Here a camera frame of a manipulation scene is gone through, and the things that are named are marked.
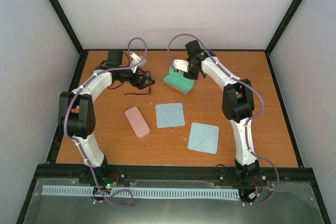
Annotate black round sunglasses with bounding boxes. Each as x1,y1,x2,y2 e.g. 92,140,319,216
124,71,151,96

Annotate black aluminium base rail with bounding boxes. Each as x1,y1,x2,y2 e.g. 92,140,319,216
34,163,316,187

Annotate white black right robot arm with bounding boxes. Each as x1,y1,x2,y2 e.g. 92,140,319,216
184,40,259,184

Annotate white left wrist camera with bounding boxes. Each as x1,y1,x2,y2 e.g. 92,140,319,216
130,52,147,73

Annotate black cage frame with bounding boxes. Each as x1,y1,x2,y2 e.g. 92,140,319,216
15,0,332,224

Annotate light blue cleaning cloth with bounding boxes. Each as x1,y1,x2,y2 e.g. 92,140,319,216
188,122,219,154
155,103,185,129

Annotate grey green glasses case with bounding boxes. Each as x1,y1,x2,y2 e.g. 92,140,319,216
163,66,195,94

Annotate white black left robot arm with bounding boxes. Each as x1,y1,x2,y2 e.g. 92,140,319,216
58,50,155,184

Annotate pink glasses case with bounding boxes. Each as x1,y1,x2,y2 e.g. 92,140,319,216
125,106,150,138

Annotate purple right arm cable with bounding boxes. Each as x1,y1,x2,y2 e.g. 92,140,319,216
167,33,280,207

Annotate light blue slotted cable duct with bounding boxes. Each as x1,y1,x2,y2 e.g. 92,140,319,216
41,185,239,200

